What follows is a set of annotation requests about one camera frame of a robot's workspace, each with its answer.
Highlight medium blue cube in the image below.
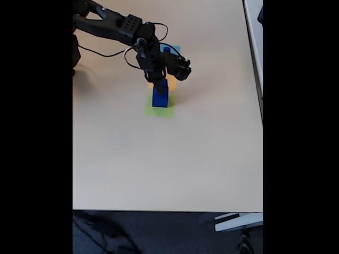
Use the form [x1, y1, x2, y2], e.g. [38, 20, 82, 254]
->
[156, 80, 169, 99]

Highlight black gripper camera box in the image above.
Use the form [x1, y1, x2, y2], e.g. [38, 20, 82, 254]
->
[144, 69, 167, 82]

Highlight blue paper square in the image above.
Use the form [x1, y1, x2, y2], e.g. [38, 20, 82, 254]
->
[159, 43, 181, 58]

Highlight green paper square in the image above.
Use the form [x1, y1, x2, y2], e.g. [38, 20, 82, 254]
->
[144, 92, 177, 119]

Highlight black stand leg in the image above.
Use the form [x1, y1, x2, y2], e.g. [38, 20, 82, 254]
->
[235, 229, 256, 254]

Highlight orange paper square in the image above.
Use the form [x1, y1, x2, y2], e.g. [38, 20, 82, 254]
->
[148, 75, 177, 92]

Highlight white table foot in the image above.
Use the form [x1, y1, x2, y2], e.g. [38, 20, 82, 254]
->
[214, 212, 264, 233]

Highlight large blue cube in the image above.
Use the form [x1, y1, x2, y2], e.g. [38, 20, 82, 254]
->
[152, 88, 170, 108]

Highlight black motor cable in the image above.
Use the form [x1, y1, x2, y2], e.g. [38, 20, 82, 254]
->
[152, 22, 186, 60]

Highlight thin black camera cable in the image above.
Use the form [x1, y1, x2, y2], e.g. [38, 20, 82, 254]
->
[78, 44, 142, 70]

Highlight white side table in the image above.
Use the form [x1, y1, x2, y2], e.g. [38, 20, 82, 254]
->
[243, 0, 264, 125]

